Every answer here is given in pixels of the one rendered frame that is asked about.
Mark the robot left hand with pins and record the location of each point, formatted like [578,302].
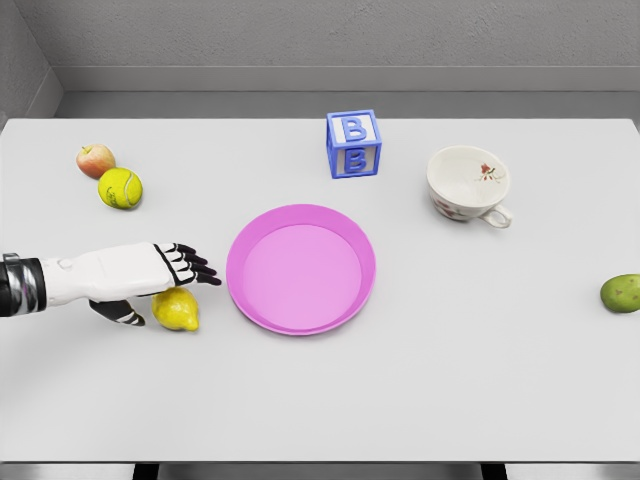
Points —
[130,270]

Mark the yellow lemon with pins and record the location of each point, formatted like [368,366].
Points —
[176,310]

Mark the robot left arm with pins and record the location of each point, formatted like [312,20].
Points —
[35,287]

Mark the pink round plate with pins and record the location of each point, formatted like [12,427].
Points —
[300,270]

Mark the yellow tennis ball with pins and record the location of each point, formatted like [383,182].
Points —
[120,188]

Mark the red-yellow apple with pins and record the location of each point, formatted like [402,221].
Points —
[94,160]

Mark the blue letter B block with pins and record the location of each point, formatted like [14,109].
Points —
[354,144]

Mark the white floral teacup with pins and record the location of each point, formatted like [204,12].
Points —
[467,184]

